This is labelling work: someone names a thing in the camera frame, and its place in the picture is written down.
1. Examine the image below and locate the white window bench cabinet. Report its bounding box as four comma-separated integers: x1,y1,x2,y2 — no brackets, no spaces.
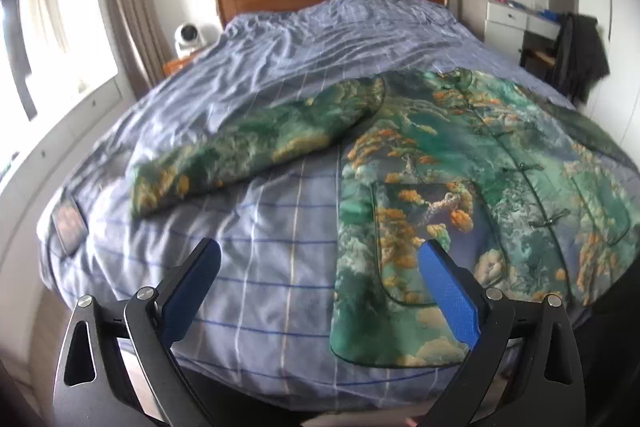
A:
0,72,136,258

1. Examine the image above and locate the white round fan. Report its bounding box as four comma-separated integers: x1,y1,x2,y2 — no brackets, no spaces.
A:
173,23,210,58

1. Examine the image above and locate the window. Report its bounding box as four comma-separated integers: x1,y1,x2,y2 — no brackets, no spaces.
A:
0,0,121,122

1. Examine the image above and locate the white desk with drawers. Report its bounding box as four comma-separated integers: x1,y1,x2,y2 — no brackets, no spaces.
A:
457,0,563,58

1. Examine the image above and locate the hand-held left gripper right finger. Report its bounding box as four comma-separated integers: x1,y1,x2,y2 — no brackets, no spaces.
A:
419,239,587,427

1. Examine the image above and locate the beige curtain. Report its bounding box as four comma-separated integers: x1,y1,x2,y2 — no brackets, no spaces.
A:
90,0,173,100

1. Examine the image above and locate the black hanging coat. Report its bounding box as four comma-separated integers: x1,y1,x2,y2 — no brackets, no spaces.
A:
552,13,611,105

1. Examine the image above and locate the blue striped duvet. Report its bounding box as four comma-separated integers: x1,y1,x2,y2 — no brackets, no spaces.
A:
37,0,601,413

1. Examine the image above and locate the wooden nightstand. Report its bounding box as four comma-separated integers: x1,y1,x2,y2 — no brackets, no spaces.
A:
162,49,211,80

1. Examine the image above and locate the green printed padded jacket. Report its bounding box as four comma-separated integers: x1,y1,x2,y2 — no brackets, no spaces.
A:
129,68,632,368

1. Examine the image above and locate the wooden chair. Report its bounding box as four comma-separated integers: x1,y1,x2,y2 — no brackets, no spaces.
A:
520,48,558,78

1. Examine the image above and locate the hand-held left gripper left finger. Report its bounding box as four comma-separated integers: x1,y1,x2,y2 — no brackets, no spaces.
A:
52,237,222,427

